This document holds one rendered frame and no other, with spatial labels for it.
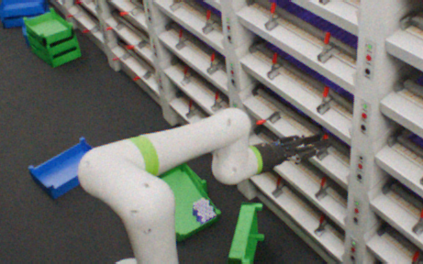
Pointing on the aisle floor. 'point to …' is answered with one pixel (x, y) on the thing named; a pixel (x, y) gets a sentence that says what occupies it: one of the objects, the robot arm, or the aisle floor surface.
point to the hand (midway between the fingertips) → (316, 142)
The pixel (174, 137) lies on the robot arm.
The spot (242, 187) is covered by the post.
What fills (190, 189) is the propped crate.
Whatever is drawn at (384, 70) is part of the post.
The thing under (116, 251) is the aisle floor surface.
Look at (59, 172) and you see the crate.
